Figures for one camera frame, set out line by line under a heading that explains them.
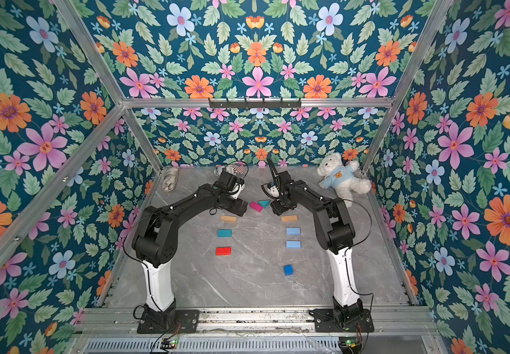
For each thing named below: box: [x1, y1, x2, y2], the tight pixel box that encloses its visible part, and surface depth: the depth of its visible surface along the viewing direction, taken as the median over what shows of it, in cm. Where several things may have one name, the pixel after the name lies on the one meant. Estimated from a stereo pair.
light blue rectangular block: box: [285, 227, 302, 236], surface depth 98 cm
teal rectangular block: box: [217, 228, 233, 238], surface depth 98 cm
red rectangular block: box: [215, 247, 233, 256], surface depth 93 cm
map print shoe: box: [162, 165, 180, 192], surface depth 113 cm
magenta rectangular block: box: [249, 201, 264, 213], surface depth 106 cm
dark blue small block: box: [283, 264, 295, 276], surface depth 86 cm
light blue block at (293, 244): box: [285, 240, 302, 249], surface depth 93 cm
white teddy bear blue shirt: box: [316, 152, 373, 208], surface depth 108 cm
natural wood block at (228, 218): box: [220, 215, 238, 223], surface depth 100 cm
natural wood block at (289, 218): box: [280, 215, 299, 222], surface depth 100 cm
